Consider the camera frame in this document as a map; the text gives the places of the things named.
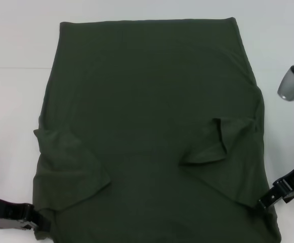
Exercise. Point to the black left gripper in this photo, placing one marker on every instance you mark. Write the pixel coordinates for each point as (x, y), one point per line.
(7, 212)

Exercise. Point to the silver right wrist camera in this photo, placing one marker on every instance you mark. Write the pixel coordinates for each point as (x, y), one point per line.
(293, 84)

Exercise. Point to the dark green shirt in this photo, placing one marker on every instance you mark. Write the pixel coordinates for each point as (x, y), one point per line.
(149, 88)

